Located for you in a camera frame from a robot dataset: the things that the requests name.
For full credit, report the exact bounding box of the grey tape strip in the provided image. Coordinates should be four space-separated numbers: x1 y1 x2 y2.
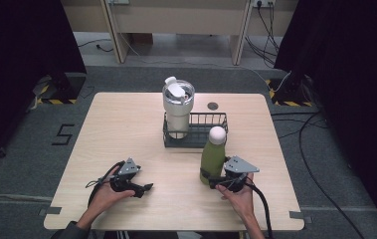
288 210 313 225
38 205 63 217

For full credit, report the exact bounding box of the green bottle with white cap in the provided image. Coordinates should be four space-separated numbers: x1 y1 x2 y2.
199 125 228 186

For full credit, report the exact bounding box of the bundle of black hanging cables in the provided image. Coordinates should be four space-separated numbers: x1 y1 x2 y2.
244 0 281 67

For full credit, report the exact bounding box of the person's left hand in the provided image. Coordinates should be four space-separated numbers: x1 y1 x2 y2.
88 180 137 217

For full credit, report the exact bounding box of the long black floor cable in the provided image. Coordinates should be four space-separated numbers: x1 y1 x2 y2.
270 111 367 239

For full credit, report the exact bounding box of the beige wooden desk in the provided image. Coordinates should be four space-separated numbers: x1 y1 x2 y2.
60 0 299 67

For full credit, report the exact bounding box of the white floor cable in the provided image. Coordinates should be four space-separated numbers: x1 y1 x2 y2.
118 31 292 94

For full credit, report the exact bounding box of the dark curtain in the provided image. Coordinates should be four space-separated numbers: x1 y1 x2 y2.
273 0 377 238
0 0 89 168

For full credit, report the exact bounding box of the short black floor cable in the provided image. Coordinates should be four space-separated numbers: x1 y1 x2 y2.
77 38 114 54

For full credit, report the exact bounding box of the person's right hand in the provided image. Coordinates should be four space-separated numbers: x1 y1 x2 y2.
214 172 256 222

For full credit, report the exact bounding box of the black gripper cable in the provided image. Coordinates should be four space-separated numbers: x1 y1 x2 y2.
85 160 126 208
246 175 275 239

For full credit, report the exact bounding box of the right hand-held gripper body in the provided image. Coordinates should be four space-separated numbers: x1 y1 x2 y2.
223 155 261 194

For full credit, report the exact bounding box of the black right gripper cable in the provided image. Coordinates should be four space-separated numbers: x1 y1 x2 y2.
246 175 275 239

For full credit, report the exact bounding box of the black stand base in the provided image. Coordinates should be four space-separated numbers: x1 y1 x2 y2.
270 77 313 108
52 73 88 102

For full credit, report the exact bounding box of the white tumbler with clear lid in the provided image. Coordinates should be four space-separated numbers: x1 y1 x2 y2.
161 76 196 140

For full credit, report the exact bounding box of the white wall socket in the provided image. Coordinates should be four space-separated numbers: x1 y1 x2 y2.
252 0 278 8

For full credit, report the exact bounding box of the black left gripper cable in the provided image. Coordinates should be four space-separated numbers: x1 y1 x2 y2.
85 160 126 208

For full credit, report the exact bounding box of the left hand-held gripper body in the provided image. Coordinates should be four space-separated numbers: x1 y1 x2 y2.
108 156 146 194

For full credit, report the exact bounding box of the black wire basket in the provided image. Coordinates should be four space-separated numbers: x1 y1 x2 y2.
162 112 230 149

